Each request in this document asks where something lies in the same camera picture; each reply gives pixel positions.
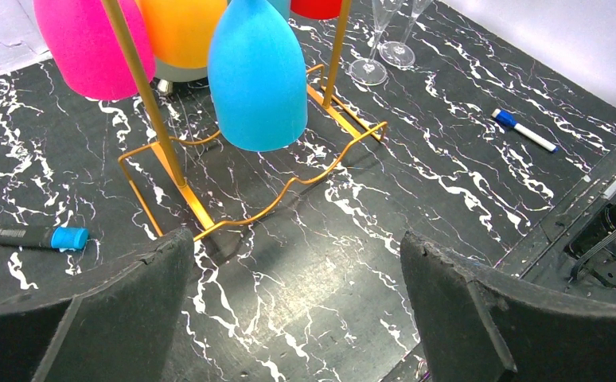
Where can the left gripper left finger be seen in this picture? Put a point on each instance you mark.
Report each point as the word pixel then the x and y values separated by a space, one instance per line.
pixel 112 323

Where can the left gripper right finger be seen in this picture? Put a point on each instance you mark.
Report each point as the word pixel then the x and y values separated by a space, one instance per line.
pixel 477 323

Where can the clear wine glass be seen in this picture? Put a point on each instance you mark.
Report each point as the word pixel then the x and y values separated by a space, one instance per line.
pixel 369 71

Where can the blue front wine glass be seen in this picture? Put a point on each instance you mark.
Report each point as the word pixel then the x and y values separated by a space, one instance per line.
pixel 257 78

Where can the pink wine glass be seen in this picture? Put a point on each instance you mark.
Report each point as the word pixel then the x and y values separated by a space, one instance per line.
pixel 85 48

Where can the yellow wine glass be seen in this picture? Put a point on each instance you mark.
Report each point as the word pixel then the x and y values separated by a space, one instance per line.
pixel 180 32

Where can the red wine glass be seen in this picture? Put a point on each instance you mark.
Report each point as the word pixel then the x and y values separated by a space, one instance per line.
pixel 316 9

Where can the light blue rear wine glass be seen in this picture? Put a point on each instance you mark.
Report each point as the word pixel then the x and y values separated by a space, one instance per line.
pixel 282 6

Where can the black marker with blue cap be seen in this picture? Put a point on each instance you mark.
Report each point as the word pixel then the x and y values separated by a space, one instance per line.
pixel 35 236

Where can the blue and white marker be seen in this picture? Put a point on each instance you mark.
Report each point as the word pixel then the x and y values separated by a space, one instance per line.
pixel 508 120

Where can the clear champagne flute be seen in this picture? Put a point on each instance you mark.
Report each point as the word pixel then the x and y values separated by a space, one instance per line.
pixel 398 53

